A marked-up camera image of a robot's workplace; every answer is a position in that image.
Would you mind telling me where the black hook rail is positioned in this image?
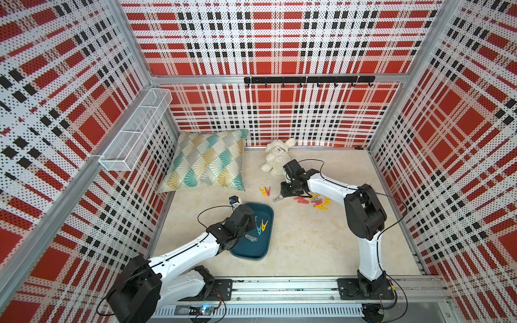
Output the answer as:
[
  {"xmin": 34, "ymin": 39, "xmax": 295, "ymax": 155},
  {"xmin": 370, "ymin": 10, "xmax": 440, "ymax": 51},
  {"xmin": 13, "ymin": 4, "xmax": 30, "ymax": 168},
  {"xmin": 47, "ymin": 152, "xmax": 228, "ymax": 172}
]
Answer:
[{"xmin": 244, "ymin": 75, "xmax": 376, "ymax": 86}]

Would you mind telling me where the patterned cushion teal yellow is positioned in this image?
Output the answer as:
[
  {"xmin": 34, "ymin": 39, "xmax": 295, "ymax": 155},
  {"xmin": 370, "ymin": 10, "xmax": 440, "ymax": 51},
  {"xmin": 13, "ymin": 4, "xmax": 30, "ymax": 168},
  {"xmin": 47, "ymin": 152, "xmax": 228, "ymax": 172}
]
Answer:
[{"xmin": 158, "ymin": 129, "xmax": 249, "ymax": 192}]

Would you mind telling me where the green circuit board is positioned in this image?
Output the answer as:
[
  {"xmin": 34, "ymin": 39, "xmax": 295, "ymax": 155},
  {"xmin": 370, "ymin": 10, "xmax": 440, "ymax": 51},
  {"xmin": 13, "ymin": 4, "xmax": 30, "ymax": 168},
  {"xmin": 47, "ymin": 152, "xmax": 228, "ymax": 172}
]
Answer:
[{"xmin": 189, "ymin": 305, "xmax": 217, "ymax": 316}]

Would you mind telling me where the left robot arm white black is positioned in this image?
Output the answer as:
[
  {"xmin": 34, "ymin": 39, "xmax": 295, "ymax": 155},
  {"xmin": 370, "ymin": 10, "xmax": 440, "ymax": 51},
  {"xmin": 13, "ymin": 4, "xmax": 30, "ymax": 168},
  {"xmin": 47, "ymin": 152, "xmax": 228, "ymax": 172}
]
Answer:
[{"xmin": 104, "ymin": 203, "xmax": 257, "ymax": 322}]

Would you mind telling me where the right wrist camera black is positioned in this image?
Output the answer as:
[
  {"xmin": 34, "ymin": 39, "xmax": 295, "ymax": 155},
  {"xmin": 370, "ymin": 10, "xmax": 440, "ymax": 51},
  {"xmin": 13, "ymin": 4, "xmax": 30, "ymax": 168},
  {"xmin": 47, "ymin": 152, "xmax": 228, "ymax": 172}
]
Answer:
[{"xmin": 283, "ymin": 160, "xmax": 305, "ymax": 180}]

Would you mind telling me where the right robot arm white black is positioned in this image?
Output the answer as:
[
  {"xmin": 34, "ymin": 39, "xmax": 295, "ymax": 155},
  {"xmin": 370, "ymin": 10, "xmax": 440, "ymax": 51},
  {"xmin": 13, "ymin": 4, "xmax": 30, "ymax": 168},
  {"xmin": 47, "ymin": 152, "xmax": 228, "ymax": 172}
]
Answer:
[{"xmin": 280, "ymin": 166, "xmax": 387, "ymax": 297}]

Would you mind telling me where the teal plastic storage box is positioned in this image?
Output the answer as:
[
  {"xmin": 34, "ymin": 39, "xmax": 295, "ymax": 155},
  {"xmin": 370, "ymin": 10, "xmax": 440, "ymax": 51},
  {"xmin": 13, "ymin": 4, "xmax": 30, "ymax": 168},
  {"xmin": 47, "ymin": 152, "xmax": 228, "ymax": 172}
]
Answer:
[{"xmin": 230, "ymin": 203, "xmax": 274, "ymax": 261}]

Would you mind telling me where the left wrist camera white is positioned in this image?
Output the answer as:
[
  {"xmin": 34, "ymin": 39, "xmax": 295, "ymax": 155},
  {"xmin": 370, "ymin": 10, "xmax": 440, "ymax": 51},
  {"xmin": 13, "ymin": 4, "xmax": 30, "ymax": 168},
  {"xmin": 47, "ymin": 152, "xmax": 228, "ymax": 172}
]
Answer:
[{"xmin": 229, "ymin": 195, "xmax": 242, "ymax": 209}]

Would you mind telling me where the red clothespin flat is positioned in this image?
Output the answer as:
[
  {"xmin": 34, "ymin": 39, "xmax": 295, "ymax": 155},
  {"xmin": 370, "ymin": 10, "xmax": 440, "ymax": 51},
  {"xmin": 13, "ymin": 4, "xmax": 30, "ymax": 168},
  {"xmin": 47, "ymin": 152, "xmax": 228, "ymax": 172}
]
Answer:
[{"xmin": 295, "ymin": 196, "xmax": 310, "ymax": 204}]

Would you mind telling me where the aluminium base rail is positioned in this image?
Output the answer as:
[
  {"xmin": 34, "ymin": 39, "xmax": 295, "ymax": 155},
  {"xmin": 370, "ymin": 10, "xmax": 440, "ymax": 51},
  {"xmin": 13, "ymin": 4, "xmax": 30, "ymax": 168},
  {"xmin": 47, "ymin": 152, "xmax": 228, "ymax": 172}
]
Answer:
[{"xmin": 230, "ymin": 275, "xmax": 452, "ymax": 304}]

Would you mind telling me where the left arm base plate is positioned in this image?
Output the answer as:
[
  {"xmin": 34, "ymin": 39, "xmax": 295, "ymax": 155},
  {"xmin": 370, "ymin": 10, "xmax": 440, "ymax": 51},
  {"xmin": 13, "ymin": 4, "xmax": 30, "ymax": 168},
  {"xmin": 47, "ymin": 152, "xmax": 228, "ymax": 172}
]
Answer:
[{"xmin": 180, "ymin": 279, "xmax": 234, "ymax": 301}]

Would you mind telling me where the white plush toy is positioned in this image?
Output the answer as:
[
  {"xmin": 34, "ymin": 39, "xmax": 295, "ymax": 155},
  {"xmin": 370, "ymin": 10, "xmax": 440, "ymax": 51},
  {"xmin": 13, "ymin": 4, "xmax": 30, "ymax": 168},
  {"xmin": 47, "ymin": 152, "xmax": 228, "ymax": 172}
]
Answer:
[{"xmin": 261, "ymin": 138, "xmax": 296, "ymax": 176}]

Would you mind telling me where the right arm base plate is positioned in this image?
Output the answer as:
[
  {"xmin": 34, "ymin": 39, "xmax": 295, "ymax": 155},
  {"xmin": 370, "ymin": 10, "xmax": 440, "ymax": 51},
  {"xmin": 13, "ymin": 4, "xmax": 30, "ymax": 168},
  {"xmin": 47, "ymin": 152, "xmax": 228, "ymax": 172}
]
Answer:
[{"xmin": 337, "ymin": 277, "xmax": 396, "ymax": 301}]

